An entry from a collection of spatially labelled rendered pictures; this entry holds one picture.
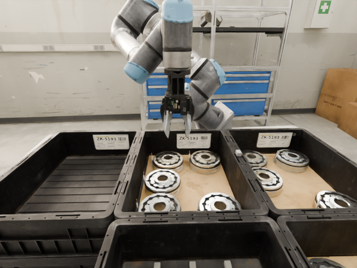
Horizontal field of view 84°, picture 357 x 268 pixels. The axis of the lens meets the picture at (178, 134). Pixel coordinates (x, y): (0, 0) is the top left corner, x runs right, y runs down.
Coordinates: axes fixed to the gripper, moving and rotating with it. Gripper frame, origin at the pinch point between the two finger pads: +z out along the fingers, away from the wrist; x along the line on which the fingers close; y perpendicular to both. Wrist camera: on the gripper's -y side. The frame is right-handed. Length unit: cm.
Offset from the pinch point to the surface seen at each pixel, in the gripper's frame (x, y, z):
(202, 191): 6.9, 13.1, 12.5
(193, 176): 5.1, 6.4, 12.5
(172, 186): -1.7, 14.2, 9.7
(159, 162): -6.1, 2.4, 9.6
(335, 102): 260, -247, 64
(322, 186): 43.0, 12.2, 12.5
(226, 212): 8.6, 30.6, 2.5
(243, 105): 89, -188, 49
